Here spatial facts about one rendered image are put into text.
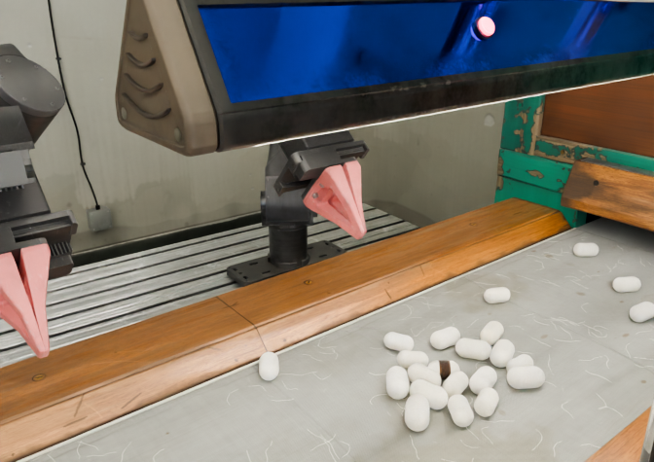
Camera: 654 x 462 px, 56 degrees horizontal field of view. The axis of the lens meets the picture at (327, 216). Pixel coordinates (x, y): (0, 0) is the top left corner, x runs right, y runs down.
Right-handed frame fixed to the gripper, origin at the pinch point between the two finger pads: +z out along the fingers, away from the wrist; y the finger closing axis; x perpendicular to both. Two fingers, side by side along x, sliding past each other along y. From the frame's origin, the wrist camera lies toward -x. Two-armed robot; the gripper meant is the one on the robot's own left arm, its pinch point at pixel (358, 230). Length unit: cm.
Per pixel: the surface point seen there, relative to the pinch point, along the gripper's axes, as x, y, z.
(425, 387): -2.0, -4.3, 17.7
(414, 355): 1.3, -1.0, 14.3
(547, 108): 1, 49, -12
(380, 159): 128, 139, -81
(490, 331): -0.3, 8.6, 15.7
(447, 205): 108, 137, -43
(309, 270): 14.1, 1.5, -2.2
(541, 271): 5.8, 29.2, 11.2
